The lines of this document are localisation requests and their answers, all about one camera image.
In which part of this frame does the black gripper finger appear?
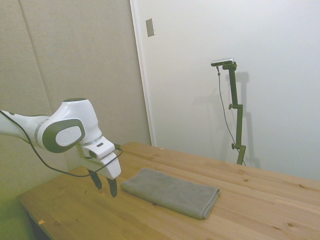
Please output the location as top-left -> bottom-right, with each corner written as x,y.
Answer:
86,168 -> 104,191
105,175 -> 119,199

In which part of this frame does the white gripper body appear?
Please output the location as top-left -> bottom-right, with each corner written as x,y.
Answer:
79,148 -> 122,180

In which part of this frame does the grey terry towel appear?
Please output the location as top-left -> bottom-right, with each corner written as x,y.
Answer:
119,167 -> 221,221

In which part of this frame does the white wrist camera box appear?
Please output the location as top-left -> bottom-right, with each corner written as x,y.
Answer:
82,140 -> 117,160

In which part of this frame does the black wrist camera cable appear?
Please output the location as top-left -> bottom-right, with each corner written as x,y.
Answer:
0,109 -> 124,178

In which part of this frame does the white door frame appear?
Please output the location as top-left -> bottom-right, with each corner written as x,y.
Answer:
129,0 -> 156,147

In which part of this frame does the thin grey camera cable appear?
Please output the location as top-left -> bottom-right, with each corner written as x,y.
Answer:
216,65 -> 237,144

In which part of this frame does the dark green camera stand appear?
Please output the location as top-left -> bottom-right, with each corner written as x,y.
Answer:
222,63 -> 247,166

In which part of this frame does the grey wall switch plate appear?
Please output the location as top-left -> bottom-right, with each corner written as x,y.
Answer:
145,17 -> 156,38

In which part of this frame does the silver exterior camera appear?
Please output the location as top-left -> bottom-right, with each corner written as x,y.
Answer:
210,57 -> 236,67

